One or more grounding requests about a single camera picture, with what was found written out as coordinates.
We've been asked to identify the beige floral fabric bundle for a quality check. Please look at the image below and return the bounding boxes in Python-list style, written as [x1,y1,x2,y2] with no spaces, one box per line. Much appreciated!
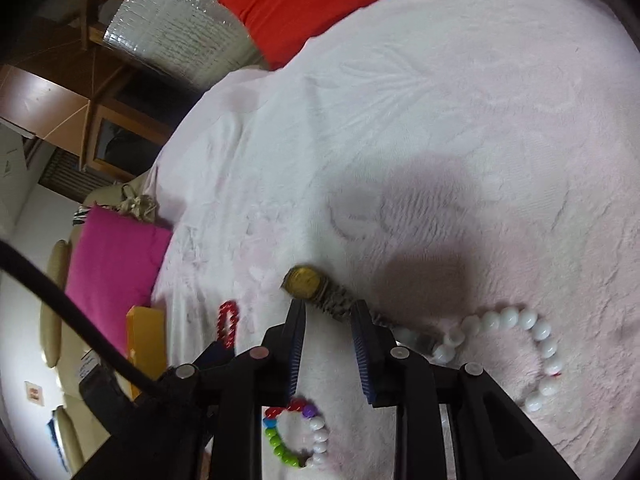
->
[119,185,159,224]

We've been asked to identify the beige leather sofa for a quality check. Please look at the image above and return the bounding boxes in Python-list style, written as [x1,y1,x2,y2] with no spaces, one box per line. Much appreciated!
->
[39,185,101,478]

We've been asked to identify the white bead bracelet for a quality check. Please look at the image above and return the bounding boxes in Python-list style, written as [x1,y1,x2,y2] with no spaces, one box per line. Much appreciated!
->
[431,307,564,412]

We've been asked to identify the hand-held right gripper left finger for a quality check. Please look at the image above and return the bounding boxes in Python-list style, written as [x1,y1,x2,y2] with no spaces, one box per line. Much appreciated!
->
[72,299,307,480]

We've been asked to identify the silver foil mat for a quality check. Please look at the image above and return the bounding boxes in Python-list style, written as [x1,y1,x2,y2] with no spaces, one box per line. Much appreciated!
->
[102,0,262,92]

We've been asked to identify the wooden cabinet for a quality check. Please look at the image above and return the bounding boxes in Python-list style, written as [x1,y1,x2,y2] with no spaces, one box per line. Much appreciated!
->
[0,57,173,182]

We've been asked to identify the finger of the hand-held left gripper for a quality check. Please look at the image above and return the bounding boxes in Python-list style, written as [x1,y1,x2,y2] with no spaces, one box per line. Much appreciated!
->
[192,340,236,373]

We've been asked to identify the red pillow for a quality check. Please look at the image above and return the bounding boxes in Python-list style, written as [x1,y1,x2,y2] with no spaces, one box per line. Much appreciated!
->
[218,0,404,69]

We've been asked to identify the orange cardboard box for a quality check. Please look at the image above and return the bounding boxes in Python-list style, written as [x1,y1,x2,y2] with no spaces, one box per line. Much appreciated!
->
[125,305,169,402]

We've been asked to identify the magenta pillow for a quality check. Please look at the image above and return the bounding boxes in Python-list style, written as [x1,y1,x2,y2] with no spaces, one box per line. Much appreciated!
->
[64,205,174,361]

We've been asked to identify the multicoloured bead bracelet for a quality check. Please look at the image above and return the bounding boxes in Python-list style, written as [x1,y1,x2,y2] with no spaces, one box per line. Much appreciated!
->
[263,398,331,469]

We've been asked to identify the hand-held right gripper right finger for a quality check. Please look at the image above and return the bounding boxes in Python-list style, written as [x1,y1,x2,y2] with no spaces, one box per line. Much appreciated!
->
[351,299,581,480]

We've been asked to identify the black cable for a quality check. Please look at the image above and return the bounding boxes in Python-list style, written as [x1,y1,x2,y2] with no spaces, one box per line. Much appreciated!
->
[0,239,166,403]

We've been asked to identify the pale pink fleece blanket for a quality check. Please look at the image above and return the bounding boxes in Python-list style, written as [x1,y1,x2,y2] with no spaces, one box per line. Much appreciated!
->
[149,0,640,480]

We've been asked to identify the red bead bracelet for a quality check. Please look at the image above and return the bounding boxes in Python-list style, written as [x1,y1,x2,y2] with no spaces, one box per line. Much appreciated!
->
[216,300,240,349]

